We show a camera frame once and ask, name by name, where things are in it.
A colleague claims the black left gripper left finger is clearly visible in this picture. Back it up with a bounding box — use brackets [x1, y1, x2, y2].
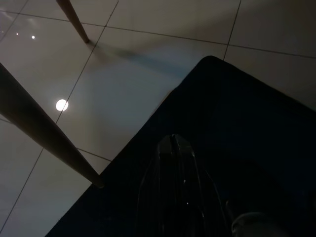
[137, 134, 177, 237]

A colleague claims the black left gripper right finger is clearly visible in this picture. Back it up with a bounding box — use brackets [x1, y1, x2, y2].
[173, 134, 225, 237]

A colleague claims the black floor mat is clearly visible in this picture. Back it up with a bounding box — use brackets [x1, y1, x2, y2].
[45, 55, 316, 237]

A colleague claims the tapered wooden table leg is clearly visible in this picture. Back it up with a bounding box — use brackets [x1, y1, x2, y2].
[0, 63, 106, 190]
[56, 0, 90, 44]

